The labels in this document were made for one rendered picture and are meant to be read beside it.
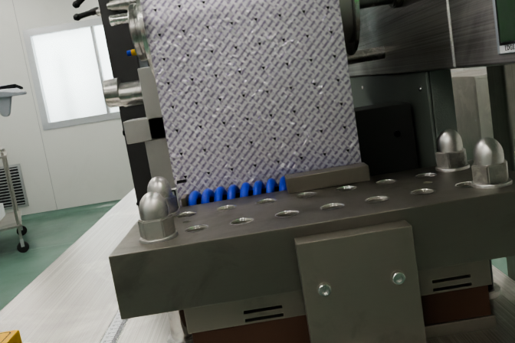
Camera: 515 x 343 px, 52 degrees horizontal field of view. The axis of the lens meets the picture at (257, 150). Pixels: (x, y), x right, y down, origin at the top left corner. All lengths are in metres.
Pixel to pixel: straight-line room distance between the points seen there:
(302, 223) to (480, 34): 0.24
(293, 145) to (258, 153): 0.05
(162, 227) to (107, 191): 6.06
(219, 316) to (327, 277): 0.11
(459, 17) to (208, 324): 0.38
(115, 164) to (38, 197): 1.01
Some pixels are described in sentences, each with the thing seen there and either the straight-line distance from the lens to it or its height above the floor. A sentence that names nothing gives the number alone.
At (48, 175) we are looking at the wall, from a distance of 6.73.
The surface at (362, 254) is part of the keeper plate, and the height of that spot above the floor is 1.00.
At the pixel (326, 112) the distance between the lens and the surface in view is 0.66.
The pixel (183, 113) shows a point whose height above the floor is 1.14.
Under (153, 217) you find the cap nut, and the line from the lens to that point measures 0.50.
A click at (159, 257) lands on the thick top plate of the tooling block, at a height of 1.02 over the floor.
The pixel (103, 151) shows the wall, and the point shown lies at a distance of 6.48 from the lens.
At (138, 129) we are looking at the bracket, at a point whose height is 1.12.
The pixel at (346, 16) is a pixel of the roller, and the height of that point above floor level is 1.22.
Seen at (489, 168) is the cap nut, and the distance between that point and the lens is 0.53.
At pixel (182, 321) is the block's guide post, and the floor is 0.93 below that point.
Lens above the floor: 1.16
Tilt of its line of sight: 7 degrees down
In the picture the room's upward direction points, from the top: 9 degrees counter-clockwise
